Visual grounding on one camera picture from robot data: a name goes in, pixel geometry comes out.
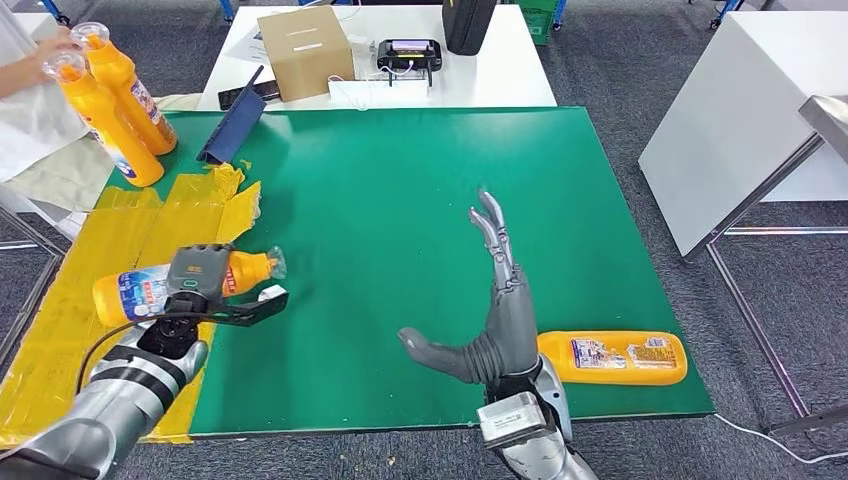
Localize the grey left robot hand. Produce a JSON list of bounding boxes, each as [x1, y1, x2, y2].
[[164, 243, 234, 318]]

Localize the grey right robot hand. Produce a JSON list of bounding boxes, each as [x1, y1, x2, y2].
[[397, 190, 539, 387]]

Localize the person's right hand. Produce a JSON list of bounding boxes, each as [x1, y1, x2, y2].
[[26, 29, 84, 84]]

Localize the orange detergent bottle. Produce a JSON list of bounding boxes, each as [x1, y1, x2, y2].
[[91, 246, 288, 328], [69, 21, 179, 157], [536, 330, 689, 387], [41, 50, 166, 189]]

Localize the person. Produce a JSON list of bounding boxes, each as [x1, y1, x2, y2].
[[0, 0, 203, 213]]

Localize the yellow taped cardboard sheet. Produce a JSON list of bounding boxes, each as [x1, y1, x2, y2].
[[0, 162, 263, 448]]

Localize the dark blue folder stand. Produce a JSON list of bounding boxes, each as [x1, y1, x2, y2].
[[196, 64, 268, 166]]

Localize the green table mat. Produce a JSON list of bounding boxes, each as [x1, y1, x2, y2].
[[105, 105, 717, 439]]

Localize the black phone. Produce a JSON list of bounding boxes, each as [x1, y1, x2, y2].
[[217, 79, 283, 112]]

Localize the printed paper sheet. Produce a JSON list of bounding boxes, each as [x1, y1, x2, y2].
[[231, 29, 265, 64]]

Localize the brown cardboard box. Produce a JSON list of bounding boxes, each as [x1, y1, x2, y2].
[[256, 5, 357, 104]]

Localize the white table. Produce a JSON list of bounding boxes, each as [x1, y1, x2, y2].
[[196, 5, 559, 112]]

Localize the black handheld controller with screen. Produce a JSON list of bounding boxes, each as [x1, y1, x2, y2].
[[376, 38, 444, 89]]

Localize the large white tabletop panel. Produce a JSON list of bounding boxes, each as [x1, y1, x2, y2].
[[637, 11, 848, 261]]

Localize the black hard case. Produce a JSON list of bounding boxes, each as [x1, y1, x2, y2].
[[441, 0, 499, 58]]

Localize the green plastic crate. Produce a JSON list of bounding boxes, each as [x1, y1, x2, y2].
[[503, 0, 559, 46]]

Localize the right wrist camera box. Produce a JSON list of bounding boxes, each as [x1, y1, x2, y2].
[[476, 390, 558, 452]]

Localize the white floor cable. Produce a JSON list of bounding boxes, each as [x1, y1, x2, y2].
[[714, 413, 848, 466]]

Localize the steel frame table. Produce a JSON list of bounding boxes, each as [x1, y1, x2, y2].
[[705, 95, 848, 439]]

